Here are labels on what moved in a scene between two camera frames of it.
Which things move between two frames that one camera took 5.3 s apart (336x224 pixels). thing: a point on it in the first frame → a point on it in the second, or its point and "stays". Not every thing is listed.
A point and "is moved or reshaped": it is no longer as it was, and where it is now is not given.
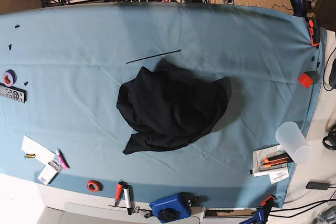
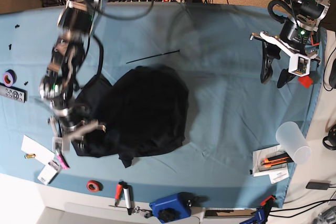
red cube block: x=305 y=80 stays
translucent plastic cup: x=290 y=135 stays
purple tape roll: x=9 y=78 stays
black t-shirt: x=168 y=109 is moved or reshaped
